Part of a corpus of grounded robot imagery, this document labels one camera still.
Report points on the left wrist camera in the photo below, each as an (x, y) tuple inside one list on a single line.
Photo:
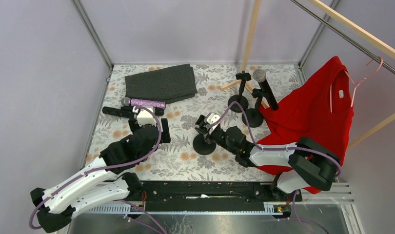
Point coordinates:
[(144, 117)]

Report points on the pink clothes hanger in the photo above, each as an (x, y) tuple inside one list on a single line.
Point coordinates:
[(356, 84)]

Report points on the red t-shirt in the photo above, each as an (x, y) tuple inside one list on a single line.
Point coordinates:
[(313, 124)]

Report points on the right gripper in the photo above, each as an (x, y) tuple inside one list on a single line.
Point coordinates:
[(201, 126)]

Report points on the purple glitter microphone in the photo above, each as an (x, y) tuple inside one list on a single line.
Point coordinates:
[(126, 101)]

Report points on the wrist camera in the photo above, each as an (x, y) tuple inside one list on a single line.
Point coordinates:
[(144, 117), (212, 120)]

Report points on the black microphone on table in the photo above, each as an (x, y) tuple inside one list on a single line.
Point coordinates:
[(119, 112)]

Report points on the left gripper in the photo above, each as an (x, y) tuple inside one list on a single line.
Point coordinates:
[(147, 128)]

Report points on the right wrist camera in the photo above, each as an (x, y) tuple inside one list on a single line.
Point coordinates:
[(212, 120)]

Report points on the wooden clothes rack frame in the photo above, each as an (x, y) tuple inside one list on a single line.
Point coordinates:
[(284, 32)]

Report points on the black mic stand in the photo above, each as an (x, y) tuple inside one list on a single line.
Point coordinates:
[(200, 146), (252, 117), (243, 77)]

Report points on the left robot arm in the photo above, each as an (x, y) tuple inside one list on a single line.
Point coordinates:
[(106, 178)]

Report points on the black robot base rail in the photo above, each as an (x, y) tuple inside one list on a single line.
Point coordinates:
[(204, 196)]

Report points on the black microphone silver grille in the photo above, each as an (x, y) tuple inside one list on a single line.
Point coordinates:
[(259, 75)]

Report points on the metal hanging rod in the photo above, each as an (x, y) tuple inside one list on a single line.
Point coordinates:
[(345, 37)]

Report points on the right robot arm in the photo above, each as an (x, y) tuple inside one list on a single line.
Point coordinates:
[(281, 158)]

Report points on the dark grey perforated felt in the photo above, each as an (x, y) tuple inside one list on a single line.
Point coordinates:
[(168, 85)]

